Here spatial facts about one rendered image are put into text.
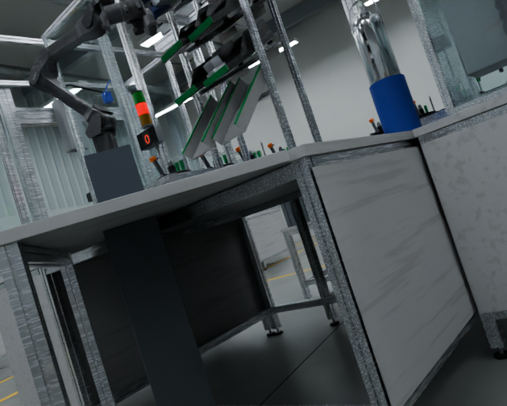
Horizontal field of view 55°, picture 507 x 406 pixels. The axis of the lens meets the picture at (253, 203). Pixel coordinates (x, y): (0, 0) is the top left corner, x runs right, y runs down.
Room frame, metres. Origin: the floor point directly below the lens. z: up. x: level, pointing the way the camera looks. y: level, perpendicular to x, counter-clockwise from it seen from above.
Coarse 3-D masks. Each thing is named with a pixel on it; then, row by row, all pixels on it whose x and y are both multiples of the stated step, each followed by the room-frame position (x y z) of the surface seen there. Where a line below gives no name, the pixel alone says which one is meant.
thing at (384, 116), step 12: (372, 84) 2.06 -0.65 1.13; (384, 84) 2.02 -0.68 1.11; (396, 84) 2.01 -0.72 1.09; (372, 96) 2.08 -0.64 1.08; (384, 96) 2.03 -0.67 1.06; (396, 96) 2.01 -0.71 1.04; (408, 96) 2.02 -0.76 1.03; (384, 108) 2.04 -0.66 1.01; (396, 108) 2.01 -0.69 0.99; (408, 108) 2.01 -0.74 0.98; (384, 120) 2.05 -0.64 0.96; (396, 120) 2.02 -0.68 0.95; (408, 120) 2.01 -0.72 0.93; (384, 132) 2.09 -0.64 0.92
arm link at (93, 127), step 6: (96, 114) 1.45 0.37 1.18; (90, 120) 1.46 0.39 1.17; (96, 120) 1.45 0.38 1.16; (90, 126) 1.46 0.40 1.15; (96, 126) 1.46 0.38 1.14; (90, 132) 1.46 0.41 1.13; (96, 132) 1.46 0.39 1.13; (102, 132) 1.46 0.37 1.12; (108, 132) 1.53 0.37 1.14; (114, 132) 1.53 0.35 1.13
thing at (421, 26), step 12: (408, 0) 1.75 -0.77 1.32; (420, 12) 1.73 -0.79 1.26; (420, 24) 1.75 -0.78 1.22; (420, 36) 1.75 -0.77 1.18; (432, 48) 1.73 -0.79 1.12; (432, 60) 1.75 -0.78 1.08; (432, 72) 1.75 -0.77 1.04; (444, 84) 1.73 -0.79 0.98; (444, 96) 1.75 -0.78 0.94; (492, 96) 1.65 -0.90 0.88; (456, 108) 1.73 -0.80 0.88
